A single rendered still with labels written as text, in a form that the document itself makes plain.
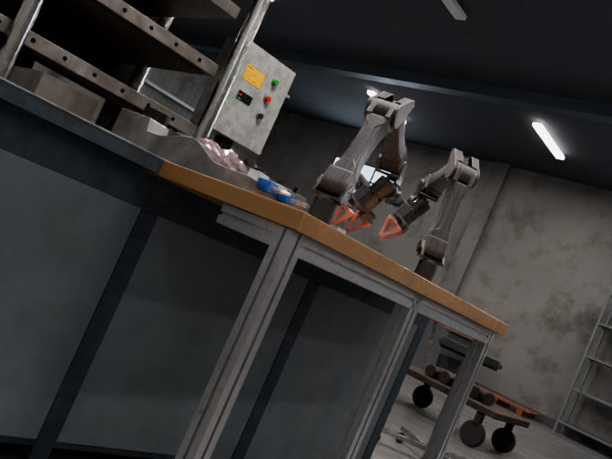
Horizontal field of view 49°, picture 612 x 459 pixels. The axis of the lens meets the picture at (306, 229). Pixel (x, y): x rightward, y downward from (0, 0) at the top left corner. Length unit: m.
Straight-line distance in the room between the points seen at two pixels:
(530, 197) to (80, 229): 10.98
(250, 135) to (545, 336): 9.11
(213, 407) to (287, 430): 0.93
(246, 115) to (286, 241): 1.62
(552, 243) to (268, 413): 9.98
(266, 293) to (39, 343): 0.60
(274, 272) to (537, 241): 10.73
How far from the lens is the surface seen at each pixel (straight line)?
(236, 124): 2.87
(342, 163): 1.68
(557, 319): 11.54
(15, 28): 2.34
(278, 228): 1.34
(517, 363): 11.61
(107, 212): 1.64
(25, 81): 1.77
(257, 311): 1.32
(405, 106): 1.82
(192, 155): 1.82
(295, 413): 2.26
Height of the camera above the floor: 0.70
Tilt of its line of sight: 3 degrees up
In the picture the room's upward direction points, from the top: 24 degrees clockwise
